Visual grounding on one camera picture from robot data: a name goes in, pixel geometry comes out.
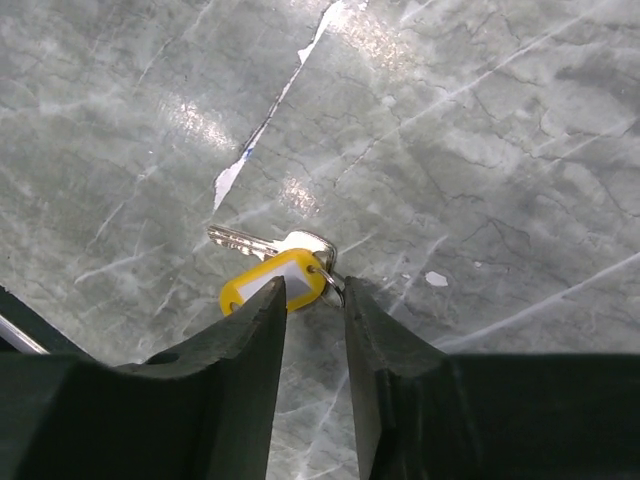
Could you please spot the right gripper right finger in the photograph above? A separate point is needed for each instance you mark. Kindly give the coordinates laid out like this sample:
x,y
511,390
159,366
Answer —
x,y
388,367

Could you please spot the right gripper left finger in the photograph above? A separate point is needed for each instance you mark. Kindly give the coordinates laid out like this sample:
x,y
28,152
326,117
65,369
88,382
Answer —
x,y
233,369

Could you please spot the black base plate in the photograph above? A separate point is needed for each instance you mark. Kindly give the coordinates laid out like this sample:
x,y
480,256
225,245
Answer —
x,y
25,331

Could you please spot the yellow tag key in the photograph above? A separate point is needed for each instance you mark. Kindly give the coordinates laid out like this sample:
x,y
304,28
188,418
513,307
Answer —
x,y
305,260

